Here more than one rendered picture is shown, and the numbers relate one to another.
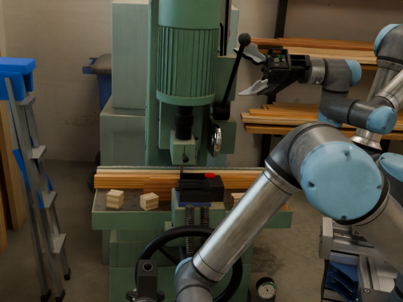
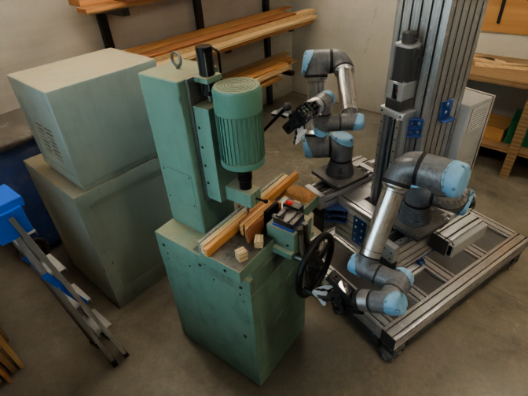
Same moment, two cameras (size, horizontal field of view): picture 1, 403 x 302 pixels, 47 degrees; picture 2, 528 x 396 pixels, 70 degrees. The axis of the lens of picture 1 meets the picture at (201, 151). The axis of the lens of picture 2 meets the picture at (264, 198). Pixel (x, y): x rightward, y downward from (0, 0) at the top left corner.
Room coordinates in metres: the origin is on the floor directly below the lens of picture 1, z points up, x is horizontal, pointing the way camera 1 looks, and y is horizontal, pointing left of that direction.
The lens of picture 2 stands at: (0.39, 0.90, 1.95)
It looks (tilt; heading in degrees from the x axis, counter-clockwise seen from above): 36 degrees down; 317
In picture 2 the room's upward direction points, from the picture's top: 4 degrees counter-clockwise
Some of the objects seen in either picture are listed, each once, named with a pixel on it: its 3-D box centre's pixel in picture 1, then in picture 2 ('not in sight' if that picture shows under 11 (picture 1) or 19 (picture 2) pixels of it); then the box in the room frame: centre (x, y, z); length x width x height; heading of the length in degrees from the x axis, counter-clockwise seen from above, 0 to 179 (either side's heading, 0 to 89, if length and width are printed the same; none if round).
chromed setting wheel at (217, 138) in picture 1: (214, 139); not in sight; (1.53, -0.05, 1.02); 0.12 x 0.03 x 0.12; 8
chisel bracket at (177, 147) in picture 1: (182, 148); (243, 194); (1.41, 0.06, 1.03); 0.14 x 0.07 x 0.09; 8
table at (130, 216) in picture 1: (192, 211); (273, 229); (1.28, 0.01, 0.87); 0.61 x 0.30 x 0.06; 98
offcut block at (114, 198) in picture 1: (115, 199); (241, 254); (1.23, 0.24, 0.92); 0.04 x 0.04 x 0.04; 77
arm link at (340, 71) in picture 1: (338, 73); (323, 102); (1.33, -0.37, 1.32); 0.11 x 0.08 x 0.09; 98
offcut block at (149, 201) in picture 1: (149, 201); (258, 241); (1.24, 0.14, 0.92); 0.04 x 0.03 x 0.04; 129
